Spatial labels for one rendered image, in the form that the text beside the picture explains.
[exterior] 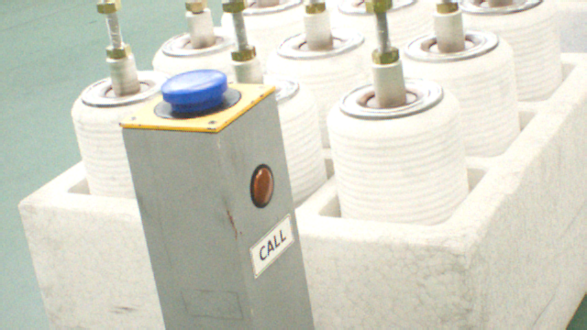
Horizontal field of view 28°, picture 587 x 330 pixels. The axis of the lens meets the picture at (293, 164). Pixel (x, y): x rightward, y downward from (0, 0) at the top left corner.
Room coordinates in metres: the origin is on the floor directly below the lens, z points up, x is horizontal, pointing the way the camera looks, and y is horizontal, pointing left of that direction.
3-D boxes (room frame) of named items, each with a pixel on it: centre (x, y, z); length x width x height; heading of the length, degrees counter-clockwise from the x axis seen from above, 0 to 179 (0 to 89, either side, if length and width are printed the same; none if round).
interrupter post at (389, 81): (0.81, -0.08, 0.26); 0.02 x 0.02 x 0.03
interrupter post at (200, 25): (1.03, 0.06, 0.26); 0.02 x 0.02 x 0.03
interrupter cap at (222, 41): (1.03, 0.06, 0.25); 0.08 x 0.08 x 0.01
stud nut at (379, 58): (0.81, -0.08, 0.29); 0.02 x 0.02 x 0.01; 89
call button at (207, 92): (0.68, 0.05, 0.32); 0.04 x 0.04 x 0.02
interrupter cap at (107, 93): (0.93, 0.12, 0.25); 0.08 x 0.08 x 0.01
